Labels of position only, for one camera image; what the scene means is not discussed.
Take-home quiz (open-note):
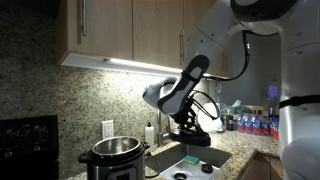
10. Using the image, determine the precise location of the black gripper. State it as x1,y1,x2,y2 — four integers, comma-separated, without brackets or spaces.
172,97,202,132

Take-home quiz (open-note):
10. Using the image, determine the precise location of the black cooker lid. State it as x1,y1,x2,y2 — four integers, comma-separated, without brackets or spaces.
168,128,212,148

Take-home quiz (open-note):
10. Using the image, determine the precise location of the stainless steel electric cooker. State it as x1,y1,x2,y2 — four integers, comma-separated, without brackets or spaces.
77,135,151,180

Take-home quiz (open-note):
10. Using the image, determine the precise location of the white plastic bag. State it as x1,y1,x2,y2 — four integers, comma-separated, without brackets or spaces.
197,102,225,134

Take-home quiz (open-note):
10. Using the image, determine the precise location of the steel sink faucet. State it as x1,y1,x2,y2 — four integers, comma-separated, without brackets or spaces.
156,109,172,148

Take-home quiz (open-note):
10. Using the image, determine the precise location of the green and yellow sponge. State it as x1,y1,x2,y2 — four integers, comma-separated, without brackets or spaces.
183,154,201,166

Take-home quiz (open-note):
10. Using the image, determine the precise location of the steel kitchen sink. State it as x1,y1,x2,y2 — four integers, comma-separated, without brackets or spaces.
145,140,234,180

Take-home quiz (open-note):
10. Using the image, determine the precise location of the black jar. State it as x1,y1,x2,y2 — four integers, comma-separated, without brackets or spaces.
222,113,235,132

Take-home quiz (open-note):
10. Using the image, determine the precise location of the white soap dispenser bottle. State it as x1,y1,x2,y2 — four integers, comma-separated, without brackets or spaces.
144,121,156,150

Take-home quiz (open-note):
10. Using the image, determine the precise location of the black sink stopper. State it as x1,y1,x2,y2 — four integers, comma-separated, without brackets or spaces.
200,162,215,175

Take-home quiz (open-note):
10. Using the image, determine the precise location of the water bottle blue orange label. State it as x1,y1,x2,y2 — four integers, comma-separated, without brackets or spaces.
260,115,271,137
269,115,280,138
252,114,262,136
236,114,245,134
244,114,254,135

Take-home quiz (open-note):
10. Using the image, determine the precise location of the under-cabinet light strip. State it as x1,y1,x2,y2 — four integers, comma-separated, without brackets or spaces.
102,57,212,79

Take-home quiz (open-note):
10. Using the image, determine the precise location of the small blue-lit monitor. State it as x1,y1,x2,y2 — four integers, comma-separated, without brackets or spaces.
268,84,279,108

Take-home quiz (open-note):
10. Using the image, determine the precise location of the black cooker power cord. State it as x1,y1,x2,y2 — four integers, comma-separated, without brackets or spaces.
144,151,162,180

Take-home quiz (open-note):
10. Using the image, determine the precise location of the steel cabinet door handle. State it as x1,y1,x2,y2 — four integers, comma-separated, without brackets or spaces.
179,28,186,66

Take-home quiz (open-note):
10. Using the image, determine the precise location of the white wall outlet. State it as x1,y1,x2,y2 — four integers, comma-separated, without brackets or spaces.
100,119,115,141

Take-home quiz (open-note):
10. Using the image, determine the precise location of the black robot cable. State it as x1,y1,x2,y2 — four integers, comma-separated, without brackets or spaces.
189,29,252,122

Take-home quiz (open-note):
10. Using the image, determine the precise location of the wooden wall cabinet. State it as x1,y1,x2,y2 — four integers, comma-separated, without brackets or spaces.
55,0,232,81

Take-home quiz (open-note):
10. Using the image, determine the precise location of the long steel cabinet handle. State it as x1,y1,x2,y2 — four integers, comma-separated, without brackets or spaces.
80,0,89,37

